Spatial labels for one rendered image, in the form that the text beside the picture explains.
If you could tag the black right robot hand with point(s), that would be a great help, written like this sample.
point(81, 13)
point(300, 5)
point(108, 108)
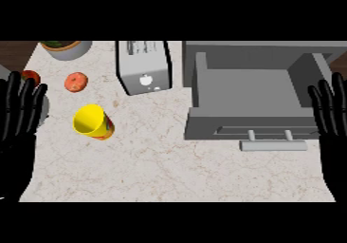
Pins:
point(337, 142)

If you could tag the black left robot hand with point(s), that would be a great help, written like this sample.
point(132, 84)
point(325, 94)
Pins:
point(13, 133)

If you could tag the yellow cup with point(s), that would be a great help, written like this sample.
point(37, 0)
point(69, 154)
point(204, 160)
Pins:
point(93, 122)

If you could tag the grey drawer front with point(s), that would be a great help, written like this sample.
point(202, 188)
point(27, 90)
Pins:
point(256, 126)

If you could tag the grey open drawer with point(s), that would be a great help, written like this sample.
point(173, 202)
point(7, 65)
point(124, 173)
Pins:
point(248, 91)

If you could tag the red round fruit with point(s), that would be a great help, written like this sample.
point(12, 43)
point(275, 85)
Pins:
point(31, 77)

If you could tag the orange round fruit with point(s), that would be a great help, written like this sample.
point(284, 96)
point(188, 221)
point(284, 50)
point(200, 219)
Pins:
point(75, 82)

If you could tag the grey plant pot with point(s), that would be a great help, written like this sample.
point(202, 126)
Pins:
point(67, 48)

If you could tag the grey cabinet body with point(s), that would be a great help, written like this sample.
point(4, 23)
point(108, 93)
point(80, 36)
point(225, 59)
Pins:
point(265, 50)

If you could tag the silver toaster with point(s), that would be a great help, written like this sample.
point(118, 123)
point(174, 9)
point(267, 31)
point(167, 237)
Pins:
point(145, 68)

